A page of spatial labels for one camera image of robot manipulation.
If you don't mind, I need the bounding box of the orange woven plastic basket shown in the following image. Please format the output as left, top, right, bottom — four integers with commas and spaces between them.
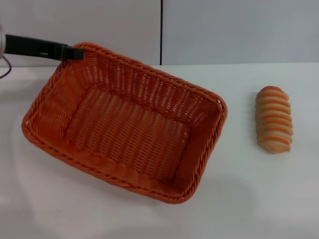
21, 42, 228, 205

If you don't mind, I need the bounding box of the black vertical wall strip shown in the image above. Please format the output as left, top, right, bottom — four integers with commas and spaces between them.
159, 0, 164, 66

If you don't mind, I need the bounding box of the striped orange bread loaf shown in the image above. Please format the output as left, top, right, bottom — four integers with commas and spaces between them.
256, 85, 293, 154

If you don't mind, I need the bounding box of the thin dark cable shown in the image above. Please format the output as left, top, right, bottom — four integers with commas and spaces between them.
0, 56, 12, 80

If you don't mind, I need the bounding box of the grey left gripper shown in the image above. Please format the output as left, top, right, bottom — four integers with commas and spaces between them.
0, 23, 85, 62

